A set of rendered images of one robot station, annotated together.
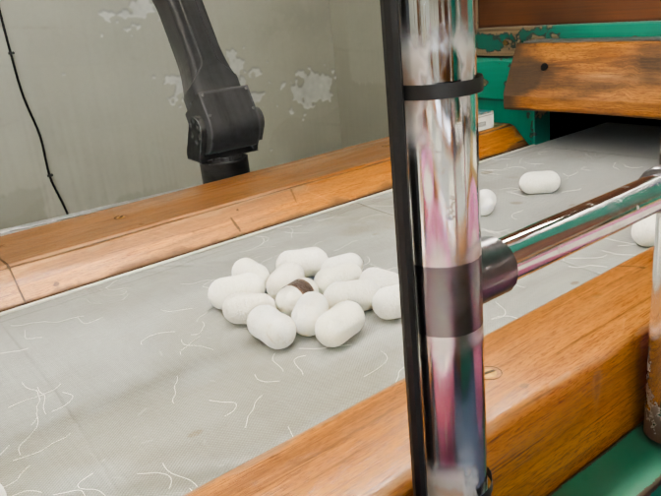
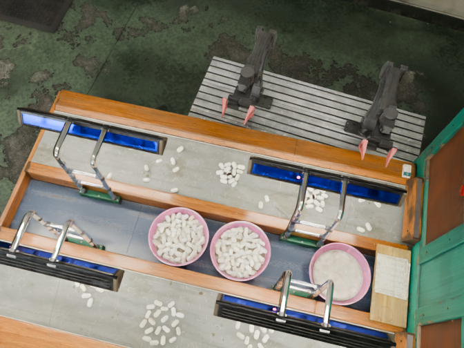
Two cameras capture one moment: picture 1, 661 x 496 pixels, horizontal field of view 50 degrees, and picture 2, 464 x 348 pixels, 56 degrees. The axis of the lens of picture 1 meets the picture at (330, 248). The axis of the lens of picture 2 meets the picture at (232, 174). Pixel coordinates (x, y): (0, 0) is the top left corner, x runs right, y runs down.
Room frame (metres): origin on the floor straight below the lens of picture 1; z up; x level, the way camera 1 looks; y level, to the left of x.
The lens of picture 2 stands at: (-0.38, -0.26, 2.67)
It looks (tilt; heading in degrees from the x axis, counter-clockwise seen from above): 66 degrees down; 47
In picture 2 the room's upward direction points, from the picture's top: 3 degrees clockwise
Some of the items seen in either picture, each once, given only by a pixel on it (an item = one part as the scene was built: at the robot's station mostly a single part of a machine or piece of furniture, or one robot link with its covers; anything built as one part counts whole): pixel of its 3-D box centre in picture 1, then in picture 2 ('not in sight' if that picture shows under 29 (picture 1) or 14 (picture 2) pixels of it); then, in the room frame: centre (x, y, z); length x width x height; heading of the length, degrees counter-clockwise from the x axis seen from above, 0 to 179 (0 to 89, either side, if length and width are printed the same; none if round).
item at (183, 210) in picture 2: not in sight; (179, 238); (-0.18, 0.27, 0.72); 0.27 x 0.27 x 0.10
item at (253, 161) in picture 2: not in sight; (325, 178); (0.37, 0.00, 1.08); 0.62 x 0.08 x 0.07; 127
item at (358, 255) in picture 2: not in sight; (337, 275); (0.25, -0.30, 0.72); 0.27 x 0.27 x 0.10
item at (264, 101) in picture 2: not in sight; (254, 94); (0.60, 0.64, 0.71); 0.20 x 0.07 x 0.08; 121
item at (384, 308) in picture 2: not in sight; (391, 284); (0.38, -0.48, 0.77); 0.33 x 0.15 x 0.01; 37
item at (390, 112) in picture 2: not in sight; (388, 114); (0.76, 0.03, 1.12); 0.12 x 0.09 x 0.12; 31
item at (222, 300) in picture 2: not in sight; (302, 324); (-0.07, -0.34, 1.08); 0.62 x 0.08 x 0.07; 127
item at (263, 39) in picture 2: not in sight; (258, 54); (0.59, 0.63, 1.05); 0.30 x 0.09 x 0.12; 31
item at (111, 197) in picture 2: not in sight; (94, 163); (-0.28, 0.73, 0.90); 0.20 x 0.19 x 0.45; 127
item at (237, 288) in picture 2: not in sight; (195, 280); (-0.24, 0.08, 0.71); 1.81 x 0.05 x 0.11; 127
